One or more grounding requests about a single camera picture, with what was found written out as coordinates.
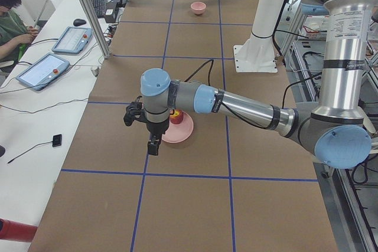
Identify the black computer mouse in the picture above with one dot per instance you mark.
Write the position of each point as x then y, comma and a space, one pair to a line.
79, 22

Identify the aluminium frame post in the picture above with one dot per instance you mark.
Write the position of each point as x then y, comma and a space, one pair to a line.
94, 24

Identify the red apple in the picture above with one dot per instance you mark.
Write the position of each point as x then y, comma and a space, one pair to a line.
176, 117

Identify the white camera mast base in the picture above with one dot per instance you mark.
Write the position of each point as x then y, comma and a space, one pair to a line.
257, 54

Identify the pink plate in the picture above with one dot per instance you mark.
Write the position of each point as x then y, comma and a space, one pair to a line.
179, 133

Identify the black keyboard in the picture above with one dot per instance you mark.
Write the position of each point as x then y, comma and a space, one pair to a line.
99, 7

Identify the blue teach pendant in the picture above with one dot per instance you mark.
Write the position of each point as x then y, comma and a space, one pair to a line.
43, 72
72, 40

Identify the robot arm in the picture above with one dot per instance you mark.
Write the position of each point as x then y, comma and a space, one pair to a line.
331, 129

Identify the far blue teach pendant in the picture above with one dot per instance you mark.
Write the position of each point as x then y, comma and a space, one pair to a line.
72, 40

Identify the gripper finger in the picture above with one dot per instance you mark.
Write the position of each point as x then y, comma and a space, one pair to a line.
153, 145

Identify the red bottle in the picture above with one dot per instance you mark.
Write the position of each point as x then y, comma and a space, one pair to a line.
16, 231

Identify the seated person green shirt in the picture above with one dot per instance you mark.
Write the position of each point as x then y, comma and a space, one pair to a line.
15, 35

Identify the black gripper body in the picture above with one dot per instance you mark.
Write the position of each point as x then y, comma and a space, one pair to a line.
156, 128

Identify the near blue teach pendant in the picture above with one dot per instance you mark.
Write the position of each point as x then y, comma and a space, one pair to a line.
43, 72

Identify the small black square device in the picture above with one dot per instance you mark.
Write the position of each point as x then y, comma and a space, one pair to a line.
57, 140

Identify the pink bowl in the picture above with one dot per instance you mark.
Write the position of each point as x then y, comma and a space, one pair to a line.
198, 8

